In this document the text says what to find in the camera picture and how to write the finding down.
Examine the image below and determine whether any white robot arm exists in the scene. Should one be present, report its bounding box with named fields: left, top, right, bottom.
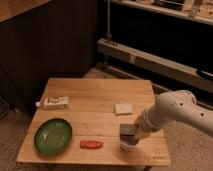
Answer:
left=119, top=90, right=213, bottom=146

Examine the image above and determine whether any wooden table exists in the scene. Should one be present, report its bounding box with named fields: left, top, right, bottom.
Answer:
left=17, top=78, right=170, bottom=166

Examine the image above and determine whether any white tube with label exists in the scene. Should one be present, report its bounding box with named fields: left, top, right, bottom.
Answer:
left=36, top=96, right=69, bottom=110

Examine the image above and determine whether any red chili pepper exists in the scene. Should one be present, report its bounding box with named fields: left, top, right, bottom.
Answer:
left=80, top=140, right=103, bottom=149

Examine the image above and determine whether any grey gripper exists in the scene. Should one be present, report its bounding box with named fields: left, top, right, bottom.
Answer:
left=119, top=123, right=139, bottom=145

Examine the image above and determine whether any metal shelf rail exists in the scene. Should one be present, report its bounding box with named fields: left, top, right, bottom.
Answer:
left=97, top=39, right=213, bottom=93

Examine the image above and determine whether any green bowl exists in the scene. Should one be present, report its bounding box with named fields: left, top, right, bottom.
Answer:
left=34, top=118, right=73, bottom=156

